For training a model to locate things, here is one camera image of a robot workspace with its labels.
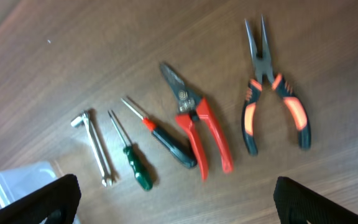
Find clear plastic container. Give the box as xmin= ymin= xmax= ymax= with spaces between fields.
xmin=0 ymin=162 xmax=57 ymax=210

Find red handled pruning shears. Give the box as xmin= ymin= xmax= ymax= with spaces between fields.
xmin=158 ymin=62 xmax=234 ymax=182

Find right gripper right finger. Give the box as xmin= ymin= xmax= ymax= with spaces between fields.
xmin=273 ymin=176 xmax=358 ymax=224

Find green handled screwdriver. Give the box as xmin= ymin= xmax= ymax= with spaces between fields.
xmin=108 ymin=110 xmax=153 ymax=192

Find red and black screwdriver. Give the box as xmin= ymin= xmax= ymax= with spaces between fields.
xmin=121 ymin=98 xmax=198 ymax=169

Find orange black needle-nose pliers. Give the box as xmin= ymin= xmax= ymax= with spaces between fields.
xmin=241 ymin=19 xmax=311 ymax=156

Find small metal socket wrench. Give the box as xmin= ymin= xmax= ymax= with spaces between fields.
xmin=70 ymin=110 xmax=113 ymax=187

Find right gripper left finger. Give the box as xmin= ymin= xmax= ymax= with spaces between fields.
xmin=0 ymin=174 xmax=81 ymax=224

